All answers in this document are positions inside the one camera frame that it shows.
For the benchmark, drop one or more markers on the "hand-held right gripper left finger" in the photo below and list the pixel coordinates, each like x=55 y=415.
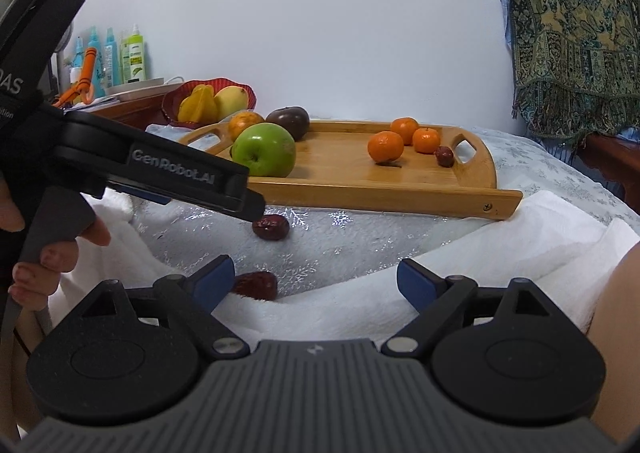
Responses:
x=215 y=283

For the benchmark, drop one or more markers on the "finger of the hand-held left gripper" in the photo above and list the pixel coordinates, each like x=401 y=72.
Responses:
x=215 y=198

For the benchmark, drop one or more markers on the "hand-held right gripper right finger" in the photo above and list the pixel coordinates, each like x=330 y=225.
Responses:
x=417 y=283

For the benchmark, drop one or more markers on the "red jujube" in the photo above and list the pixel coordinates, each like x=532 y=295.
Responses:
x=257 y=285
x=444 y=157
x=270 y=228

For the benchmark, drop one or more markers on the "green apple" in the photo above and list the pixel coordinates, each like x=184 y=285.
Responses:
x=262 y=150

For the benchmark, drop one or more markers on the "large orange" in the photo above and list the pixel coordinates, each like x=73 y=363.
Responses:
x=245 y=125

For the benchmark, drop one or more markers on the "dark brown tomato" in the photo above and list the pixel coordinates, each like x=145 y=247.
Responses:
x=290 y=120

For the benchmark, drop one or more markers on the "small mandarin with stem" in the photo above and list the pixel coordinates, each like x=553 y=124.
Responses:
x=426 y=141

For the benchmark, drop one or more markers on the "person's left hand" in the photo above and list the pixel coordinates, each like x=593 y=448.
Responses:
x=47 y=263

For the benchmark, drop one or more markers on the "wooden cabinet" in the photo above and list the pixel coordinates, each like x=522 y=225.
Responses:
x=130 y=110

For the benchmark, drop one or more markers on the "red fruit bowl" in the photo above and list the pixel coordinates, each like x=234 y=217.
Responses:
x=170 y=105

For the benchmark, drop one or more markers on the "blue spray bottle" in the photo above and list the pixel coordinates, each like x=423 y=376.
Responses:
x=95 y=60
x=111 y=63

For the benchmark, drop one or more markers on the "clear snowflake plastic table cover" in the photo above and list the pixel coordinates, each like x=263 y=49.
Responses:
x=340 y=243

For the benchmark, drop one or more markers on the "yellow starfruit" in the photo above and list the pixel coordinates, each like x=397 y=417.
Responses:
x=197 y=105

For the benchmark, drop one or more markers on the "green white spray bottle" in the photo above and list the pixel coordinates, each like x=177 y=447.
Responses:
x=134 y=58

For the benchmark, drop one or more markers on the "white terry towel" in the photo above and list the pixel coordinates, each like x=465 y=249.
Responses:
x=325 y=313

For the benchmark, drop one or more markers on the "yellow mango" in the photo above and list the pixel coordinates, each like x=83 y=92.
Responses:
x=231 y=100

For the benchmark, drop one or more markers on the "white smooth cloth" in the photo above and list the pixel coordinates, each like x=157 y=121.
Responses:
x=540 y=243

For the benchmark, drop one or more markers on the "person's right leg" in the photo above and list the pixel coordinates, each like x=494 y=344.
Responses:
x=620 y=333

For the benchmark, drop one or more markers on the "blue cloth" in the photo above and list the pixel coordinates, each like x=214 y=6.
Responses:
x=506 y=43

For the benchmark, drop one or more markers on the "green patterned fringed shawl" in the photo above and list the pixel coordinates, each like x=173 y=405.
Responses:
x=575 y=23

